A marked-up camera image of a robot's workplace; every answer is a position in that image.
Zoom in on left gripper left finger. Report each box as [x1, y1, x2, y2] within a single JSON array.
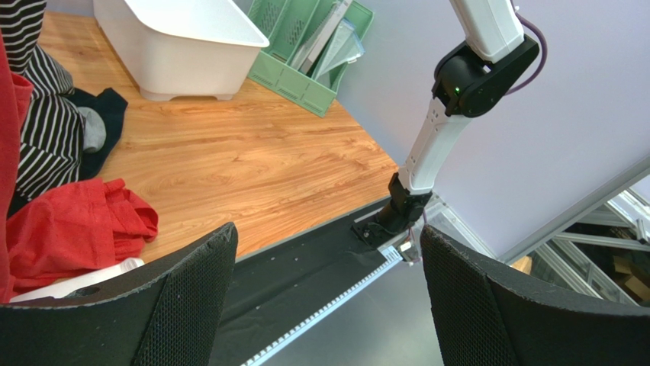
[[1, 223, 238, 365]]

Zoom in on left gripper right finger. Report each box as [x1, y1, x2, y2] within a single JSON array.
[[420, 225, 649, 365]]

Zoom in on red tank top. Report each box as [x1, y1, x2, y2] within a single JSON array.
[[1, 50, 159, 303]]

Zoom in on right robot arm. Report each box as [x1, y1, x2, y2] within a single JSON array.
[[352, 1, 547, 248]]

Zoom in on black white striped top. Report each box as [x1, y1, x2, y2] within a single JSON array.
[[1, 1, 85, 201]]

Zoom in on metal clothes rack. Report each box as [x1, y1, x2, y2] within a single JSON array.
[[10, 258, 145, 303]]

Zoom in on grey garment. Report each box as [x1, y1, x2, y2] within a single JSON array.
[[77, 107, 107, 153]]

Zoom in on dark navy garment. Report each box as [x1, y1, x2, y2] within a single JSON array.
[[2, 88, 128, 217]]

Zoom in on white plastic basket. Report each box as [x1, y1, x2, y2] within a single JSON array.
[[93, 0, 270, 101]]

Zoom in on clear document pouch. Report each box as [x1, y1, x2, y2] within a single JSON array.
[[311, 18, 365, 80]]

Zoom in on green file organizer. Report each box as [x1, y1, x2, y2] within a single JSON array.
[[248, 1, 374, 117]]

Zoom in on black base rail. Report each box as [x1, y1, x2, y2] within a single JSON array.
[[208, 199, 400, 365]]

